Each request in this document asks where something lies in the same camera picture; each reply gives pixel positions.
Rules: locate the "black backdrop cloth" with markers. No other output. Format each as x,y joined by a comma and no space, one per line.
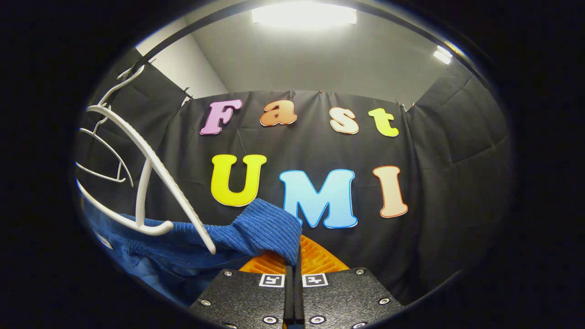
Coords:
448,183

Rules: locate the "white plastic hanger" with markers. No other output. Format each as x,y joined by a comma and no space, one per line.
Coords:
119,157
151,157

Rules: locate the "ceiling light panel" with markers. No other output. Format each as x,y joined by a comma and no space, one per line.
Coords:
442,55
304,13

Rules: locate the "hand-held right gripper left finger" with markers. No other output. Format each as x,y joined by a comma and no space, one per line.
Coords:
247,301

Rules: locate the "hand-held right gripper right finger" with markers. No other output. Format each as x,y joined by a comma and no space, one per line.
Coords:
343,301

